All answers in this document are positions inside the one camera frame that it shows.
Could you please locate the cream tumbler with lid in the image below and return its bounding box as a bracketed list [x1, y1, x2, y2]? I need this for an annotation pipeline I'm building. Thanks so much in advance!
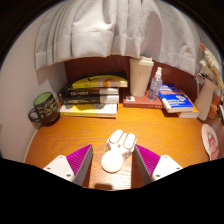
[128, 55, 155, 98]

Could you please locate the clear spray bottle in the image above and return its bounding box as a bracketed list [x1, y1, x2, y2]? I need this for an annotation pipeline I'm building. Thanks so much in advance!
[147, 66, 164, 102]

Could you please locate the orange book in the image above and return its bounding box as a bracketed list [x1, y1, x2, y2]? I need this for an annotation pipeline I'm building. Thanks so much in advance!
[176, 105, 200, 119]

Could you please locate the white curtain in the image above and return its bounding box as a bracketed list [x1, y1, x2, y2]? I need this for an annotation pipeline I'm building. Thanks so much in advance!
[34, 0, 214, 76]

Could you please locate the dark red book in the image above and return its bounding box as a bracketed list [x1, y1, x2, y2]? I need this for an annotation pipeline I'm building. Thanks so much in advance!
[122, 89, 164, 110]

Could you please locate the blue book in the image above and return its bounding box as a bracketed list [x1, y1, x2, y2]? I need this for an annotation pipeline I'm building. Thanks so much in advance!
[157, 83, 195, 114]

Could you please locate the white ceramic jug vase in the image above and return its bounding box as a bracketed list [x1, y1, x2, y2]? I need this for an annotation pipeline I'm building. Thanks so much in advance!
[193, 72, 218, 122]

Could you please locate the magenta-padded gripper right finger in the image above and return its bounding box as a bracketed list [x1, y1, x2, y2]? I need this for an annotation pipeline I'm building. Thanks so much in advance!
[132, 143, 184, 186]

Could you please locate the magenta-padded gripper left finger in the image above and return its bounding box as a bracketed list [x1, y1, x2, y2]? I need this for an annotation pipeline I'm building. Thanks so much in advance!
[43, 143, 94, 187]

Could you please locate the yellow and white book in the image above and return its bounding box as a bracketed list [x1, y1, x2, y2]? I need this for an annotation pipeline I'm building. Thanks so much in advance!
[59, 103, 119, 119]

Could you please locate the white computer mouse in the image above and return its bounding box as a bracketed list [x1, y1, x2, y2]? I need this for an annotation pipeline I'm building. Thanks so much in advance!
[100, 129, 137, 174]

